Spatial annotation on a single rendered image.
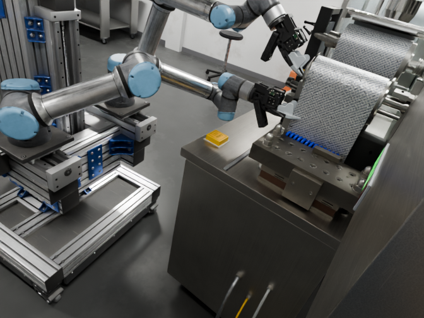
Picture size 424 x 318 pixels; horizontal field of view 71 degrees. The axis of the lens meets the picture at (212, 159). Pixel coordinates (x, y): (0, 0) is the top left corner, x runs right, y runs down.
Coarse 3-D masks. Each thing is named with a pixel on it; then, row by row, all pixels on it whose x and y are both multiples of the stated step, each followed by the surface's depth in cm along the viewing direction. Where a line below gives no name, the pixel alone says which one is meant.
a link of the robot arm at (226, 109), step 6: (216, 96) 129; (222, 96) 123; (216, 102) 128; (222, 102) 123; (228, 102) 122; (234, 102) 122; (222, 108) 124; (228, 108) 123; (234, 108) 124; (222, 114) 126; (228, 114) 125; (234, 114) 127; (222, 120) 128; (228, 120) 127
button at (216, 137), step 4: (212, 132) 124; (216, 132) 125; (220, 132) 125; (208, 136) 122; (212, 136) 122; (216, 136) 122; (220, 136) 123; (224, 136) 123; (208, 140) 123; (212, 140) 121; (216, 140) 120; (220, 140) 120; (224, 140) 122; (216, 144) 121; (220, 144) 121
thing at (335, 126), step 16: (304, 96) 106; (320, 96) 102; (304, 112) 108; (320, 112) 104; (336, 112) 101; (352, 112) 98; (288, 128) 114; (304, 128) 110; (320, 128) 107; (336, 128) 103; (352, 128) 100; (320, 144) 109; (336, 144) 105; (352, 144) 102
